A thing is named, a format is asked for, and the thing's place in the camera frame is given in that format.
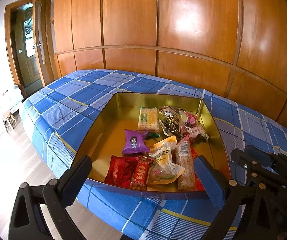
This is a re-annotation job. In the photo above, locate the purple snack packet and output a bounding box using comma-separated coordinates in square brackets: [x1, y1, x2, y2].
[122, 129, 151, 156]

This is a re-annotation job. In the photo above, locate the dark brown snack packet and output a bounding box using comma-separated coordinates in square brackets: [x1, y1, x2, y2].
[158, 106, 185, 141]

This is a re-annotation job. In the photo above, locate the cracker packet with green end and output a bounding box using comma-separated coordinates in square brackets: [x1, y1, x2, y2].
[137, 107, 160, 141]

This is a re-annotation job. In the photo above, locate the wooden panelled wardrobe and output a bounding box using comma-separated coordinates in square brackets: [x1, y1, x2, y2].
[33, 0, 287, 137]

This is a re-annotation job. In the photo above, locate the wooden door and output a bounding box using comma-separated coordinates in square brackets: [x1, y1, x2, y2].
[5, 0, 46, 96]

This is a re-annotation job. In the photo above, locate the white maroon floral snack packet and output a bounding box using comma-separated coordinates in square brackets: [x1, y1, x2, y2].
[181, 123, 209, 144]

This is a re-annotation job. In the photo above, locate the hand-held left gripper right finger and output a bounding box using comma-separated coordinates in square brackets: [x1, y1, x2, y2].
[193, 155, 286, 240]

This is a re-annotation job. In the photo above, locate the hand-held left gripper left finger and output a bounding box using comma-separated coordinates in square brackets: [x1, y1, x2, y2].
[9, 155, 93, 240]

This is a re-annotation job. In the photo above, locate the clear grain bar packet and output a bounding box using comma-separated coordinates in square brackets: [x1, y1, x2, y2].
[174, 140, 196, 191]

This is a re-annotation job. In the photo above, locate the dark red crinkled snack packet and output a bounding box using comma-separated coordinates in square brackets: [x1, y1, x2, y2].
[104, 154, 139, 188]

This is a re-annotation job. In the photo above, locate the red bar packet gold writing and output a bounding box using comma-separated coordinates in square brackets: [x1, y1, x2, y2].
[130, 155, 154, 191]

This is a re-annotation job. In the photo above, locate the bed with blue plaid sheet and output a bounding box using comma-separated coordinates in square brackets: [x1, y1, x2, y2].
[20, 69, 287, 240]

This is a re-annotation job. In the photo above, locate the small wooden stool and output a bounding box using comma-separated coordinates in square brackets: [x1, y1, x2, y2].
[3, 110, 17, 133]

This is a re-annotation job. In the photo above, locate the pink heart print snack packet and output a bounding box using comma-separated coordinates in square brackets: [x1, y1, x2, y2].
[182, 112, 200, 128]

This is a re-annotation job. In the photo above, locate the clear yellow seed packet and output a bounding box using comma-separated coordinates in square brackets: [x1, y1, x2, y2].
[147, 135, 185, 186]

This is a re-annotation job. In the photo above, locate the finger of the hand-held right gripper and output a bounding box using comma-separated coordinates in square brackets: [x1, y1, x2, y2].
[231, 148, 258, 181]
[244, 145, 278, 167]

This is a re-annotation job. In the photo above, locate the black and gold tin box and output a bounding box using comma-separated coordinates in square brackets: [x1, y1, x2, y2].
[71, 92, 231, 193]

